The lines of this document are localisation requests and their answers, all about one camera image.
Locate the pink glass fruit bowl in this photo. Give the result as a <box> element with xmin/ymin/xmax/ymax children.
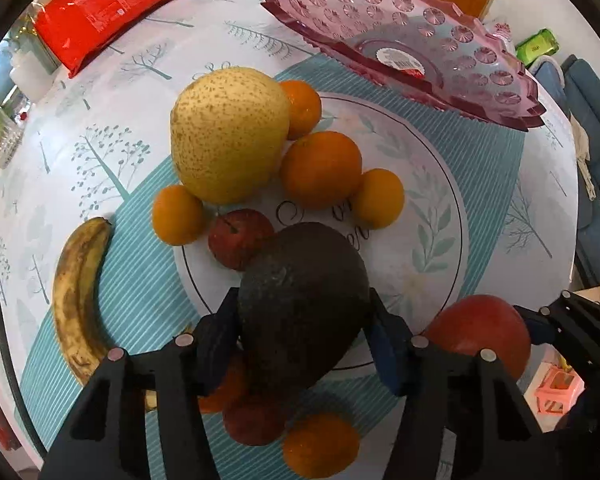
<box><xmin>262</xmin><ymin>0</ymin><xmax>545</xmax><ymax>131</ymax></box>

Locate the small yellow-orange mandarin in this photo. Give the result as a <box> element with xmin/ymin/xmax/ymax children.
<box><xmin>350</xmin><ymin>168</ymin><xmax>405</xmax><ymax>230</ymax></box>

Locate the dark green avocado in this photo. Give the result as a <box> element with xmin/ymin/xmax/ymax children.
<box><xmin>237</xmin><ymin>222</ymin><xmax>370</xmax><ymax>396</ymax></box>

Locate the teal striped placemat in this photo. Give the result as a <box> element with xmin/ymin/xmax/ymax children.
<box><xmin>21</xmin><ymin>55</ymin><xmax>524</xmax><ymax>479</ymax></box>

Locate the green snack bag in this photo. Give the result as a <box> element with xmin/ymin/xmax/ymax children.
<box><xmin>515</xmin><ymin>28</ymin><xmax>559</xmax><ymax>66</ymax></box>

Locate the red paper cup package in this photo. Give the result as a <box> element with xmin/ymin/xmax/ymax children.
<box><xmin>34</xmin><ymin>0</ymin><xmax>170</xmax><ymax>77</ymax></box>

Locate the spotted ripe banana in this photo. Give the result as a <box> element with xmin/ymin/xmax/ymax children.
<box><xmin>52</xmin><ymin>216</ymin><xmax>159</xmax><ymax>413</ymax></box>

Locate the mandarin orange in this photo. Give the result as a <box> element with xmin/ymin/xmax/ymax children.
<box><xmin>282</xmin><ymin>413</ymin><xmax>361</xmax><ymax>479</ymax></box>

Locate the white squeeze bottle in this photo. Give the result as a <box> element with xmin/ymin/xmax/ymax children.
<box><xmin>9</xmin><ymin>49</ymin><xmax>58</xmax><ymax>103</ymax></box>

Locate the red yellow apple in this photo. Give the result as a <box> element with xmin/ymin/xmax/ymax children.
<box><xmin>422</xmin><ymin>295</ymin><xmax>531</xmax><ymax>380</ymax></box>

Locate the yellow speckled pear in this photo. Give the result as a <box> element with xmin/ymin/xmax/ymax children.
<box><xmin>170</xmin><ymin>66</ymin><xmax>290</xmax><ymax>205</ymax></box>

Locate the round printed white placemat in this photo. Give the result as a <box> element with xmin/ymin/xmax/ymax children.
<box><xmin>172</xmin><ymin>91</ymin><xmax>470</xmax><ymax>372</ymax></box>

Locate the large orange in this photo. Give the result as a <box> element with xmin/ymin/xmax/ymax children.
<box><xmin>279</xmin><ymin>131</ymin><xmax>362</xmax><ymax>210</ymax></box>

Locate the black cable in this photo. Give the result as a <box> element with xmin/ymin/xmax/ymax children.
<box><xmin>0</xmin><ymin>251</ymin><xmax>48</xmax><ymax>461</ymax></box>

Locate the small red fruit front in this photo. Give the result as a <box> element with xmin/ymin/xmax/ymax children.
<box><xmin>223</xmin><ymin>394</ymin><xmax>290</xmax><ymax>446</ymax></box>

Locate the small red fruit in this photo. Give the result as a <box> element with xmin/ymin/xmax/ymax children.
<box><xmin>223</xmin><ymin>394</ymin><xmax>290</xmax><ymax>446</ymax></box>
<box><xmin>208</xmin><ymin>208</ymin><xmax>275</xmax><ymax>271</ymax></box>

